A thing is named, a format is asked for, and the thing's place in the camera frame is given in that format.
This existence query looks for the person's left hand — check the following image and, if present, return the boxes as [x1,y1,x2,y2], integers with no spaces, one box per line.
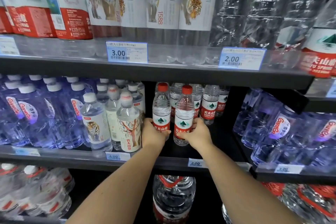
[141,117,172,151]

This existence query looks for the person's right hand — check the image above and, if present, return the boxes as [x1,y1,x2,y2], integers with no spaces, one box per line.
[176,117,214,153]

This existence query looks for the row of red-cap water bottles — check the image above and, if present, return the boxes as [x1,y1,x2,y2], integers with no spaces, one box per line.
[155,82,231,126]

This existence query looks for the person's left forearm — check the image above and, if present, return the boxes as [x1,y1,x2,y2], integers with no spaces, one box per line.
[65,143,158,224]

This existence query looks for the person's right forearm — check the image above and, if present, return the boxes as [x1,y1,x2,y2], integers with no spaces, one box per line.
[201,142,302,224]

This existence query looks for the large jugs group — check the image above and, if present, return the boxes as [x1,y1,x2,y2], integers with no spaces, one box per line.
[222,182,336,224]

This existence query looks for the large bottles group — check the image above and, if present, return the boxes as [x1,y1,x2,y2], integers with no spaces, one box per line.
[0,163,75,219]

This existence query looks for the blue-edged white price tag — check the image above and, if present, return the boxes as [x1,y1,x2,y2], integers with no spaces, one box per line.
[274,164,305,175]
[106,41,148,64]
[218,47,267,71]
[0,35,21,56]
[12,147,41,157]
[105,152,131,162]
[188,158,206,168]
[325,79,336,98]

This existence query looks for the cluster of white-capped print bottles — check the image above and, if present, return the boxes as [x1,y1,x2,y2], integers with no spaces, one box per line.
[79,78,147,158]

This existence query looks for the row of blue-tinted bottles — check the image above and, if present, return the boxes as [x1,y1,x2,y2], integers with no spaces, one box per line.
[232,87,336,173]
[0,74,98,149]

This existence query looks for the clear ribbed tall bottle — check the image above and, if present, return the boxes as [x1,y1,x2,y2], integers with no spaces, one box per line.
[273,0,335,51]
[210,0,257,48]
[240,0,299,50]

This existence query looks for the row of red-label large bottles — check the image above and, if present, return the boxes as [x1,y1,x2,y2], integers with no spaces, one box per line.
[0,0,94,40]
[298,0,336,79]

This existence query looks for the large red-handled water jug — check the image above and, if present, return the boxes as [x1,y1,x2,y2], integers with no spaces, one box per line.
[153,175,197,224]

